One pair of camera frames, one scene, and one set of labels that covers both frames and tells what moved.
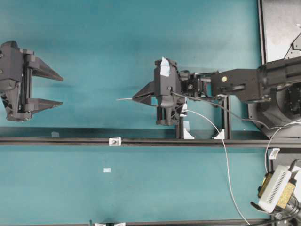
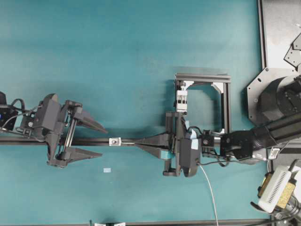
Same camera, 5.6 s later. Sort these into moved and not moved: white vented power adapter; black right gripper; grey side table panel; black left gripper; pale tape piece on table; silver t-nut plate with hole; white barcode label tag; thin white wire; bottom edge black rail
Moved: thin white wire; black right gripper; black left gripper
Not moved: bottom edge black rail; grey side table panel; white vented power adapter; pale tape piece on table; white barcode label tag; silver t-nut plate with hole
